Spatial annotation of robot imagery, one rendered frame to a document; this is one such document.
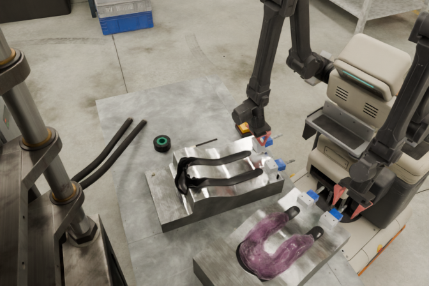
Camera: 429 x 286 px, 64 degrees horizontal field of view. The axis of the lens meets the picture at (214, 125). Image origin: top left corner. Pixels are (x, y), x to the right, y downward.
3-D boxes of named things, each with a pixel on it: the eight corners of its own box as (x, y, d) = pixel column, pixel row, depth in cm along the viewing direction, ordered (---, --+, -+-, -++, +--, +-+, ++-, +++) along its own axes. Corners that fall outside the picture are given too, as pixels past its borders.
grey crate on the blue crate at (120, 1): (145, -3, 424) (143, -15, 413) (152, 11, 395) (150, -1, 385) (95, 4, 409) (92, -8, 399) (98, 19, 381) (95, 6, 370)
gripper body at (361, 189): (365, 205, 103) (378, 186, 100) (336, 184, 108) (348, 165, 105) (373, 200, 107) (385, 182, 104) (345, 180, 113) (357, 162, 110)
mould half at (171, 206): (253, 149, 157) (255, 127, 147) (281, 192, 139) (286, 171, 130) (146, 180, 143) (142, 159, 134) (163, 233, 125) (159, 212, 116)
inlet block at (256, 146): (279, 135, 148) (278, 126, 144) (285, 142, 144) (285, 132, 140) (252, 147, 145) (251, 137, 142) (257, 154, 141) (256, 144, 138)
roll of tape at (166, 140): (166, 137, 162) (166, 132, 159) (174, 148, 157) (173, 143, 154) (150, 143, 159) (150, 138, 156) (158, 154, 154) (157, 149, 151)
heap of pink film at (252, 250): (281, 208, 127) (284, 196, 121) (320, 243, 117) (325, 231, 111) (228, 249, 115) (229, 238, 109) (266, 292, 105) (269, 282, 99)
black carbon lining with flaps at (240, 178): (248, 151, 146) (249, 135, 140) (265, 179, 135) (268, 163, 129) (170, 174, 137) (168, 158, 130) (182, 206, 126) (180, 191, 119)
